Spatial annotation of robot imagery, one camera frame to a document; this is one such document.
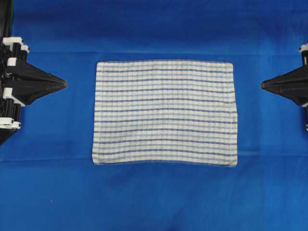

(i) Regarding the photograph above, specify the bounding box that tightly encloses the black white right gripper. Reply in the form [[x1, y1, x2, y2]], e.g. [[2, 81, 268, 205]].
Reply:
[[261, 41, 308, 130]]

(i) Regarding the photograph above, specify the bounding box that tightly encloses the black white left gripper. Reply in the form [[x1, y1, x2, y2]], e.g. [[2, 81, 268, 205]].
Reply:
[[0, 37, 67, 130]]

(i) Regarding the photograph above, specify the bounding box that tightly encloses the white blue striped towel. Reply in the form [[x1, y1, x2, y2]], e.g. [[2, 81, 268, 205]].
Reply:
[[92, 59, 238, 167]]

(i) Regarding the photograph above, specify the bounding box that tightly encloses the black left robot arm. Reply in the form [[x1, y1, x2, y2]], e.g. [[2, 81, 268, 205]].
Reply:
[[0, 0, 67, 143]]

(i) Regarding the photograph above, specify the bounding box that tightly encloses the blue table cloth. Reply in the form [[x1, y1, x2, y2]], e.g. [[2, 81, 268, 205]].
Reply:
[[0, 0, 308, 231]]

